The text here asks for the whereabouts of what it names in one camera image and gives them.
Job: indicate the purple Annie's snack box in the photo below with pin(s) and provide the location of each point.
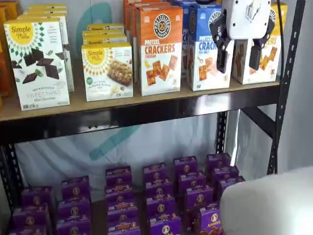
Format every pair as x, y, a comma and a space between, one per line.
122, 208
217, 161
207, 220
123, 221
161, 206
73, 208
159, 188
119, 193
192, 182
75, 187
124, 232
30, 215
36, 195
199, 198
185, 165
230, 186
73, 227
28, 230
166, 226
155, 171
118, 175
226, 174

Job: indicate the yellow pretzel crackers box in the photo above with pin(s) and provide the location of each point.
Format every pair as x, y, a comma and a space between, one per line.
266, 63
284, 17

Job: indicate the Simple Mills Sweet Thins box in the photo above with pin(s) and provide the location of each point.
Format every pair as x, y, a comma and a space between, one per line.
36, 66
46, 11
69, 71
46, 6

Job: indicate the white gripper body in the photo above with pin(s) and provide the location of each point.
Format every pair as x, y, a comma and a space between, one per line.
244, 22

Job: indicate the wooden shelf board with cracker boxes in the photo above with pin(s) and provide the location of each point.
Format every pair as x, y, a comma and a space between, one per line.
102, 105

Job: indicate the black metal shelf frame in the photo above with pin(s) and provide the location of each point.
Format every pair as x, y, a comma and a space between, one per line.
146, 117

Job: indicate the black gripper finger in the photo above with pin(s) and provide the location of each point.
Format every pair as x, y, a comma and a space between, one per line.
222, 58
255, 57

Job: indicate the dark orange snack box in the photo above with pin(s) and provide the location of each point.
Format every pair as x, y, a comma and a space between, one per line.
12, 8
3, 54

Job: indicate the Simple Mills almond bars box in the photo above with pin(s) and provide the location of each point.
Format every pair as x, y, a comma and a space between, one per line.
105, 36
107, 71
105, 27

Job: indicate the white backdrop sheet teal logo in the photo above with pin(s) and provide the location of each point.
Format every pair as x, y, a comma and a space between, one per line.
61, 151

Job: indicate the blue sea salt crackers box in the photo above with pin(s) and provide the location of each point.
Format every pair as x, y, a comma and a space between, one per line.
204, 66
185, 36

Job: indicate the orange cheddar pretzel crackers box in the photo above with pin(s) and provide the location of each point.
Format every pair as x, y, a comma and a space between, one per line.
126, 14
160, 51
133, 29

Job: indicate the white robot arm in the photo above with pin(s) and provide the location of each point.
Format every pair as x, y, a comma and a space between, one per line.
269, 203

